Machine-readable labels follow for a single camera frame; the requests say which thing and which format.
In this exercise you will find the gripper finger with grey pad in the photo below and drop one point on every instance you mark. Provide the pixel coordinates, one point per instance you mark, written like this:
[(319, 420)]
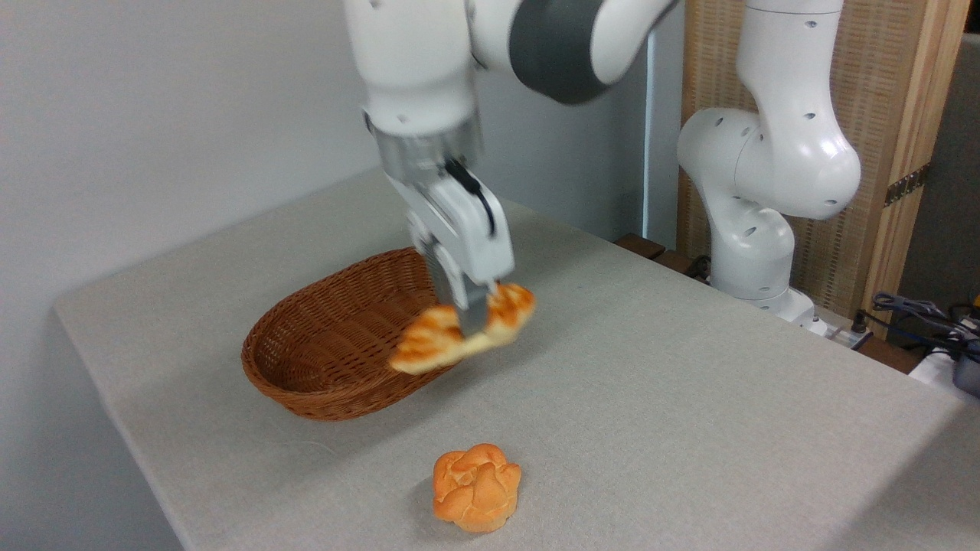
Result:
[(442, 279), (473, 310)]

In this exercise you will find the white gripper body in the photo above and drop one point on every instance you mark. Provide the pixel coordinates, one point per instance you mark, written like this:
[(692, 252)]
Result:
[(467, 229)]

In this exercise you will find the long braided bread loaf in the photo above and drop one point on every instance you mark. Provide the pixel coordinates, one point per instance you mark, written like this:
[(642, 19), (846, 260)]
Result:
[(432, 337)]

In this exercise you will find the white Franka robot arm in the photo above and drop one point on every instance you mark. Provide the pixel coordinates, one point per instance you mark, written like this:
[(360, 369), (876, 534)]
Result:
[(773, 161)]

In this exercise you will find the brown oval wicker basket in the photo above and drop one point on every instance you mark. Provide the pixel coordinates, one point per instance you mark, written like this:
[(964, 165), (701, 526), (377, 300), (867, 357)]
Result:
[(329, 352)]

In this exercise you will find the round knotted bread roll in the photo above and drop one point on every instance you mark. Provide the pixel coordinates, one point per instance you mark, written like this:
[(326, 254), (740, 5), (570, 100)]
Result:
[(476, 490)]

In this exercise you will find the grey fabric tablecloth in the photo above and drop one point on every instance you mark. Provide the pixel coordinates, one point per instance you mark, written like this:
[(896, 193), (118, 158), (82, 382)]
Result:
[(689, 428)]

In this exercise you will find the woven wooden folding screen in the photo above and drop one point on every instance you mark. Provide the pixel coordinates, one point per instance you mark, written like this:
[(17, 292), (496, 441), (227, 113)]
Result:
[(888, 99)]

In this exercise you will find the black metal screen hinge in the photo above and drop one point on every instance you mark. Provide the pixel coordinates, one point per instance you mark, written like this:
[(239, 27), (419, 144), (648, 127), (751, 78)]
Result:
[(907, 185)]

